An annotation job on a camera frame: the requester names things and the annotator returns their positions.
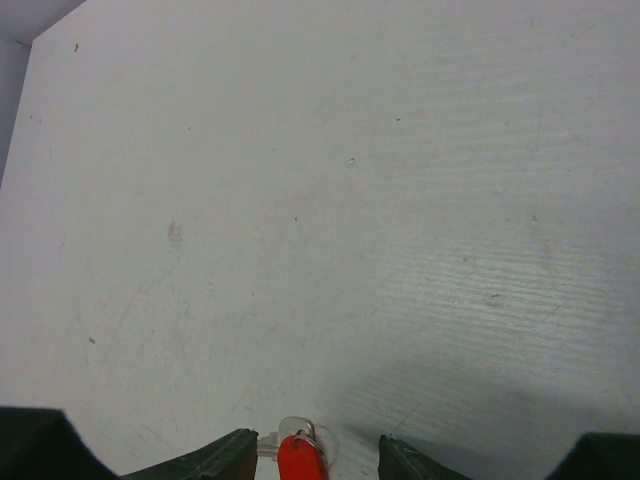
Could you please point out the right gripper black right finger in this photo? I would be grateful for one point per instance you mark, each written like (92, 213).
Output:
(595, 455)

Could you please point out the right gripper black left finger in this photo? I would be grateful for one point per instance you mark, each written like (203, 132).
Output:
(43, 444)

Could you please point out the small key red cap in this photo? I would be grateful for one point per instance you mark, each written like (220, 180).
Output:
(301, 449)

